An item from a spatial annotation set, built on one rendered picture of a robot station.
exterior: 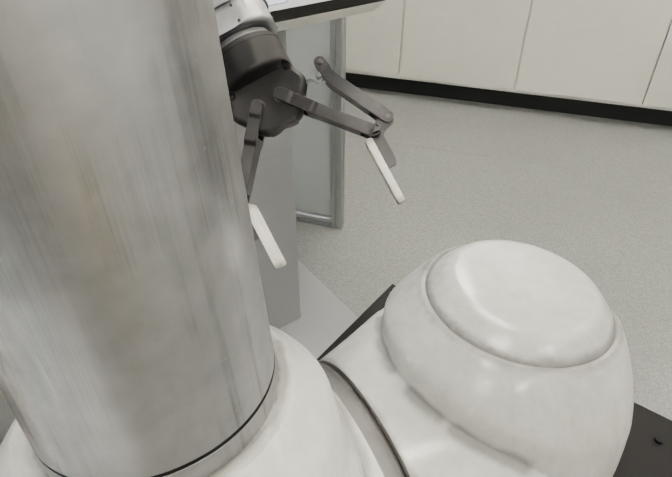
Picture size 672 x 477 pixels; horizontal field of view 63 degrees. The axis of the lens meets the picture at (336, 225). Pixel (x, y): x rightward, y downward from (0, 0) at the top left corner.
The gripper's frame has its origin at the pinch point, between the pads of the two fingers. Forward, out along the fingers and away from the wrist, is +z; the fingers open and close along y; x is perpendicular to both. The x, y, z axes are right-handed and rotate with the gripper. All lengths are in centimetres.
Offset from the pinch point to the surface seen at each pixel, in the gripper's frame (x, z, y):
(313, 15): 49, -41, 12
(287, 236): 90, -8, -18
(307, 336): 106, 19, -29
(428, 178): 187, -9, 35
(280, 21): 45, -41, 6
